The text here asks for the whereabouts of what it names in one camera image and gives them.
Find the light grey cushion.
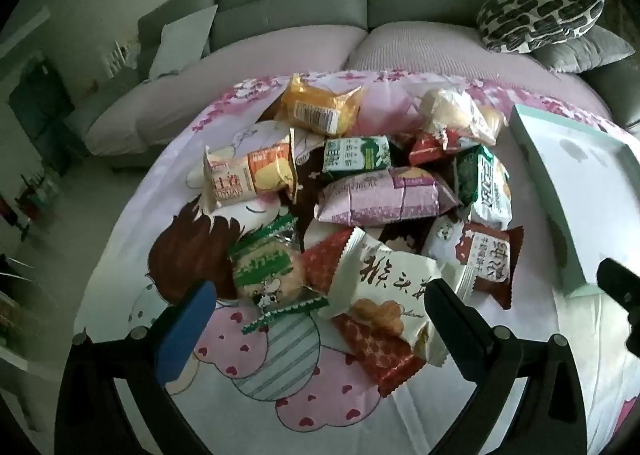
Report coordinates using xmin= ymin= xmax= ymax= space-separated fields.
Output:
xmin=148 ymin=4 xmax=219 ymax=81

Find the cream and orange snack packet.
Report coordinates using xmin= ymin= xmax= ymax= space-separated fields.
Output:
xmin=202 ymin=132 xmax=298 ymax=213

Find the dark cabinet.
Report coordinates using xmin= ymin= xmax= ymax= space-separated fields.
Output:
xmin=7 ymin=58 xmax=76 ymax=176

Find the brown and white snack packet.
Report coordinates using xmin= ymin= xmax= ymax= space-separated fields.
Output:
xmin=422 ymin=215 xmax=525 ymax=310

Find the black white patterned cushion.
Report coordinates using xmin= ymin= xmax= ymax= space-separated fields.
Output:
xmin=476 ymin=0 xmax=606 ymax=54

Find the small green white snack packet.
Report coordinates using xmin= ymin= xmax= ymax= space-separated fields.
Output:
xmin=320 ymin=134 xmax=393 ymax=182

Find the pink purple snack packet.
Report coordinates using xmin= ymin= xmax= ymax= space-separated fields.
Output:
xmin=314 ymin=166 xmax=463 ymax=227

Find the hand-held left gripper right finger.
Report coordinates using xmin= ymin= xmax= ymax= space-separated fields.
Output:
xmin=424 ymin=278 xmax=587 ymax=455

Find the cartoon printed cloth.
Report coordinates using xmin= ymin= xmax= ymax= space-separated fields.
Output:
xmin=72 ymin=70 xmax=640 ymax=455

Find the large green white snack packet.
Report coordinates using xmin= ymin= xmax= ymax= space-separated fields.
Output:
xmin=452 ymin=145 xmax=513 ymax=230

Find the red patterned snack packet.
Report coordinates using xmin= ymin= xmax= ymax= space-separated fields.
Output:
xmin=301 ymin=229 xmax=427 ymax=398

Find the pink sofa seat cover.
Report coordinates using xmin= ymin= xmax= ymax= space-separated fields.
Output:
xmin=85 ymin=24 xmax=616 ymax=156

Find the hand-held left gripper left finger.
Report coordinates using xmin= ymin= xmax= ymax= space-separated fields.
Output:
xmin=55 ymin=280 xmax=218 ymax=455

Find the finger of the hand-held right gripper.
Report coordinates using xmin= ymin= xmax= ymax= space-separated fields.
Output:
xmin=596 ymin=257 xmax=640 ymax=313

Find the orange cake snack packet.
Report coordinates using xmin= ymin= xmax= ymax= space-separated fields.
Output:
xmin=272 ymin=74 xmax=368 ymax=137

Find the green clear cracker packet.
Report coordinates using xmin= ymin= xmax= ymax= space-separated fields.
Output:
xmin=227 ymin=212 xmax=331 ymax=334

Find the small red snack packet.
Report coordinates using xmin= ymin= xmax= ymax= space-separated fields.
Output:
xmin=407 ymin=130 xmax=463 ymax=167

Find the mint green tray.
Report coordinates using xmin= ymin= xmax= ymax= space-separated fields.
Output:
xmin=507 ymin=104 xmax=640 ymax=298

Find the clear packet of pale buns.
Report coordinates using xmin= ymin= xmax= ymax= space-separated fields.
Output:
xmin=417 ymin=88 xmax=506 ymax=146

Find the white pastry snack packet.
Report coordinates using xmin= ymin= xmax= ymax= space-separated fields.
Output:
xmin=317 ymin=226 xmax=453 ymax=368

